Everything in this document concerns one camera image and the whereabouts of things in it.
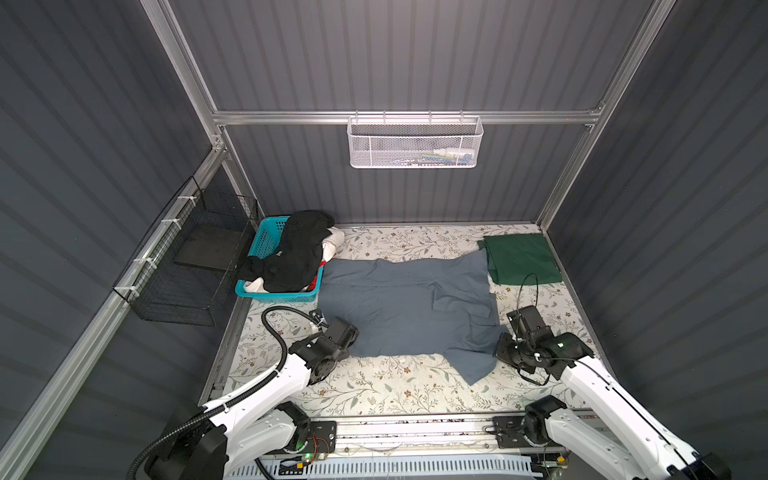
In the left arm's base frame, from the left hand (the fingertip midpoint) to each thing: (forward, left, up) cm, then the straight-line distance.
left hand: (335, 345), depth 85 cm
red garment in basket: (+19, +7, +4) cm, 21 cm away
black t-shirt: (+27, +14, +4) cm, 30 cm away
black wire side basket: (+13, +34, +23) cm, 43 cm away
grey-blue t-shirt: (+12, -34, -2) cm, 37 cm away
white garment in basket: (+34, +1, +8) cm, 35 cm away
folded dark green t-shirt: (+29, -65, 0) cm, 71 cm away
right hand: (-6, -46, +4) cm, 46 cm away
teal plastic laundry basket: (+48, +31, -6) cm, 57 cm away
